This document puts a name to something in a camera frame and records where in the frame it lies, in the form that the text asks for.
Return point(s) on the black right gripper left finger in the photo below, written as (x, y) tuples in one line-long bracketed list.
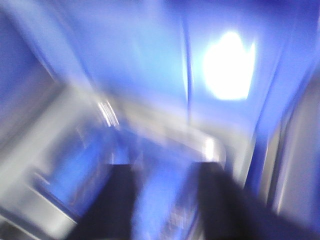
[(110, 215)]

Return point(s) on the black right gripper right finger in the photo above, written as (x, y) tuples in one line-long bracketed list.
[(228, 212)]

